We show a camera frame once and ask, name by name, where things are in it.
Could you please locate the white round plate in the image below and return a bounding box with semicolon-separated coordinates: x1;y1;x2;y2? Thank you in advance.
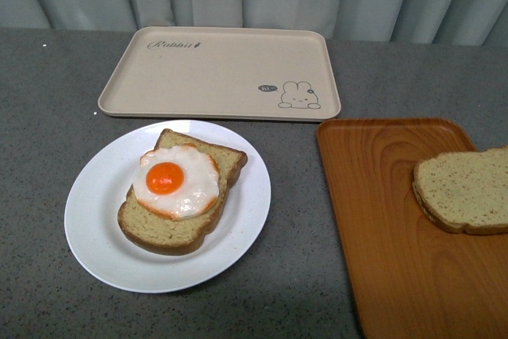
64;120;271;293

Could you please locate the bread slice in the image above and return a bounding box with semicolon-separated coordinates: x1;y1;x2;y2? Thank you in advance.
117;129;248;255
413;146;507;235

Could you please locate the fried egg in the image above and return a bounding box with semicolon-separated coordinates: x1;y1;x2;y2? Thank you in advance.
133;144;220;220

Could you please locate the beige rabbit tray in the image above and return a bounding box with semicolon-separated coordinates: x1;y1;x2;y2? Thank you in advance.
98;26;341;121

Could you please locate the brown wooden tray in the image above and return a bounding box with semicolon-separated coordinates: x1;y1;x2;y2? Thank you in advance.
317;118;507;338

